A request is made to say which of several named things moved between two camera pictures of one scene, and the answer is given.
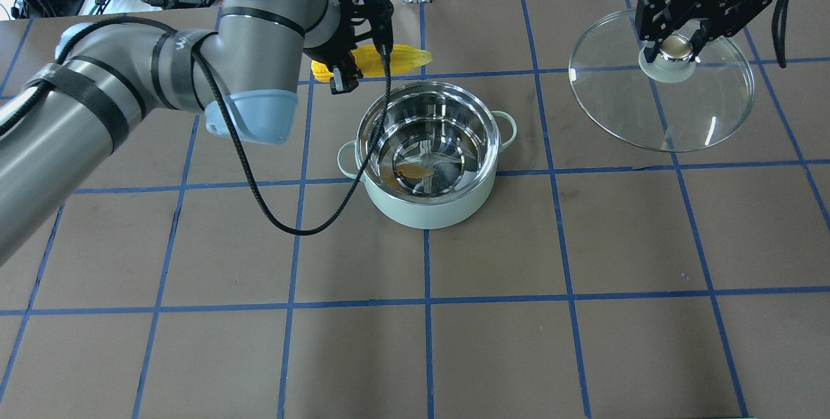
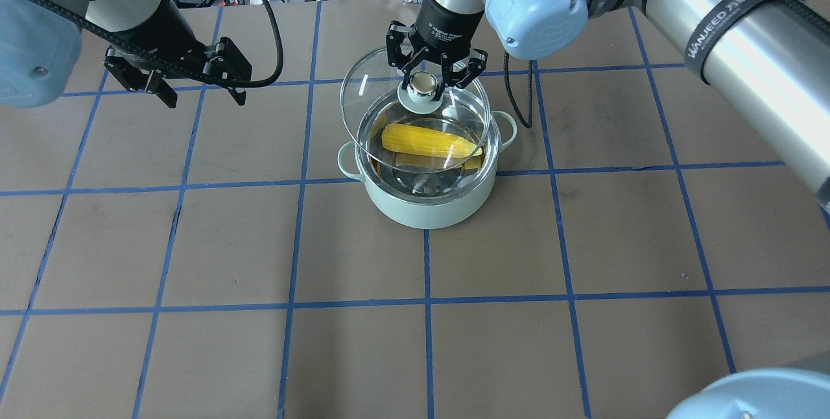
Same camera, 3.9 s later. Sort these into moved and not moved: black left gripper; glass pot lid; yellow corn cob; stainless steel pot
Moved: black left gripper; yellow corn cob; glass pot lid
Not moved: stainless steel pot
